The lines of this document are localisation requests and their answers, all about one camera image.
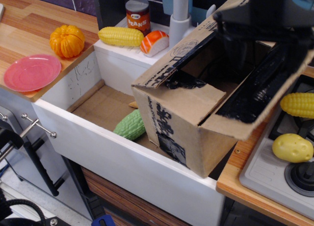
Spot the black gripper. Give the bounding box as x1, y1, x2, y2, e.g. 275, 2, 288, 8
213, 0, 314, 72

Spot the brown cardboard box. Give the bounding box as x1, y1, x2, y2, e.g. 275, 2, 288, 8
132, 0, 314, 177

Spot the yellow toy corn on stove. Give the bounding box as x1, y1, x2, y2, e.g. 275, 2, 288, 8
280, 93, 314, 119

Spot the grey toy faucet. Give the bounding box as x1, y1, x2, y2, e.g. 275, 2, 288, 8
169, 0, 217, 49

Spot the yellow toy potato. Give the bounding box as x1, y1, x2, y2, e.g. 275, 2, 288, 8
272, 133, 314, 163

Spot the toy salmon sushi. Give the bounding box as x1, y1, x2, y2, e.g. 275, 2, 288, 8
140, 30, 169, 57

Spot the toy beans can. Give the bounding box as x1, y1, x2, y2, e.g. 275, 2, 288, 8
125, 0, 151, 37

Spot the grey toy stove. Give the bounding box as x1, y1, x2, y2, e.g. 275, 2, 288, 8
239, 74, 314, 222

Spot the yellow toy corn on sink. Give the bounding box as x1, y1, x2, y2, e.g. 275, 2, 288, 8
98, 26, 144, 47

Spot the green toy bitter gourd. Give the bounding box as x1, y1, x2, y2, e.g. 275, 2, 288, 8
113, 109, 146, 141

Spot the white toy sink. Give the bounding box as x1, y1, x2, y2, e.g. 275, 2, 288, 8
32, 16, 226, 226

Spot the orange toy pumpkin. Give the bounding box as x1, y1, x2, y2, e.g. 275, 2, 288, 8
49, 25, 85, 58

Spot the pink plastic plate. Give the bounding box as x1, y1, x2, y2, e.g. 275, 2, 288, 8
3, 54, 61, 92

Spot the metal clamp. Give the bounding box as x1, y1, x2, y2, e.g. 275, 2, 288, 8
0, 113, 57, 161

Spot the blue clamp handle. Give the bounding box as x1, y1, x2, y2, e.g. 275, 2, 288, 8
91, 214, 116, 226

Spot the black oven door handle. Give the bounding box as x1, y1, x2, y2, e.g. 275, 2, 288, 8
23, 138, 65, 197

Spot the black cable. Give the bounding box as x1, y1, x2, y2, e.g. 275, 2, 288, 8
0, 186, 47, 226

